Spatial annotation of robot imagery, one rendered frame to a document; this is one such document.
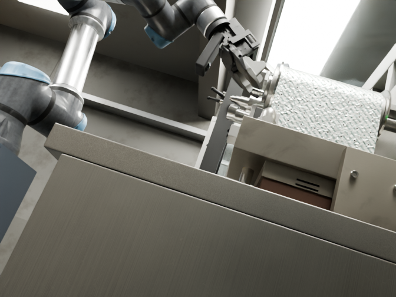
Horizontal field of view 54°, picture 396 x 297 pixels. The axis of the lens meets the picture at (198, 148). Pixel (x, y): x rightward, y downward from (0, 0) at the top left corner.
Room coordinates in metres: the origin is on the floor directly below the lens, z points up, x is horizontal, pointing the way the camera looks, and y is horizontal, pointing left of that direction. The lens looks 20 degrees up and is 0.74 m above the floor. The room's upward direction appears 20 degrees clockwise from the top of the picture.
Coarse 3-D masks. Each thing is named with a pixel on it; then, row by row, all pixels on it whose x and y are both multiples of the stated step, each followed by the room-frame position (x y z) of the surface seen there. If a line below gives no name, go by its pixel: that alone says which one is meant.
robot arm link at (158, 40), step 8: (168, 8) 0.81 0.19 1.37; (176, 8) 0.83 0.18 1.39; (160, 16) 0.82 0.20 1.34; (168, 16) 0.82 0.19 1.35; (176, 16) 0.84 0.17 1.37; (184, 16) 0.83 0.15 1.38; (152, 24) 0.84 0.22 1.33; (160, 24) 0.84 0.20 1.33; (168, 24) 0.84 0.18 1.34; (176, 24) 0.85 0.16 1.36; (184, 24) 0.85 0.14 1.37; (152, 32) 0.87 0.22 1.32; (160, 32) 0.86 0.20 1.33; (168, 32) 0.86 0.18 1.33; (176, 32) 0.87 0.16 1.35; (152, 40) 0.88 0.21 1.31; (160, 40) 0.88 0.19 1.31; (168, 40) 0.88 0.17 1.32; (160, 48) 0.91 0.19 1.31
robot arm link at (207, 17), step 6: (216, 6) 0.80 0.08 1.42; (204, 12) 0.80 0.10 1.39; (210, 12) 0.80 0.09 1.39; (216, 12) 0.80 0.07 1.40; (222, 12) 0.81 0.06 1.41; (198, 18) 0.82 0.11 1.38; (204, 18) 0.81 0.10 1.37; (210, 18) 0.80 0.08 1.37; (216, 18) 0.80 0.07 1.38; (222, 18) 0.80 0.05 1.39; (198, 24) 0.83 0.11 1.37; (204, 24) 0.81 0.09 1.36; (210, 24) 0.81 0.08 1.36; (204, 30) 0.82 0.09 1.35; (204, 36) 0.85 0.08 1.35
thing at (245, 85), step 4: (236, 72) 0.84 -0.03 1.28; (240, 72) 0.83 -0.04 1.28; (236, 76) 0.84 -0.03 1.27; (240, 76) 0.83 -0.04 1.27; (244, 76) 0.83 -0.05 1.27; (260, 76) 0.84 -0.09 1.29; (236, 80) 0.86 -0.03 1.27; (240, 80) 0.84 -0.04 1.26; (244, 80) 0.84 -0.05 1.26; (260, 80) 0.84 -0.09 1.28; (240, 84) 0.85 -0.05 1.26; (244, 84) 0.84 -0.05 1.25; (248, 84) 0.83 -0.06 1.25; (244, 88) 0.85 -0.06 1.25; (248, 88) 0.84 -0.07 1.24; (252, 88) 0.83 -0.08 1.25; (248, 92) 0.84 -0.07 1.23; (256, 96) 0.83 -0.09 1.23
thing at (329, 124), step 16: (288, 112) 0.75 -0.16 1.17; (304, 112) 0.74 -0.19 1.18; (320, 112) 0.74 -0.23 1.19; (336, 112) 0.74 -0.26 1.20; (304, 128) 0.74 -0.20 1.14; (320, 128) 0.74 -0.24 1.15; (336, 128) 0.74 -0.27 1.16; (352, 128) 0.73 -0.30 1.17; (368, 128) 0.73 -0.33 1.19; (352, 144) 0.73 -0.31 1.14; (368, 144) 0.73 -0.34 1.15
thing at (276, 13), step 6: (276, 0) 1.26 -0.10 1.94; (282, 0) 1.24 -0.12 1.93; (276, 6) 1.29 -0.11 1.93; (276, 12) 1.31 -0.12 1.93; (276, 18) 1.34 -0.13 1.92; (270, 24) 1.40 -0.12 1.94; (270, 30) 1.43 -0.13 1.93; (270, 36) 1.47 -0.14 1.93; (270, 42) 1.52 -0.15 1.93; (264, 48) 1.58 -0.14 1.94; (264, 54) 1.62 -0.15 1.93; (264, 60) 1.66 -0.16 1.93; (270, 72) 1.69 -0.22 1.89
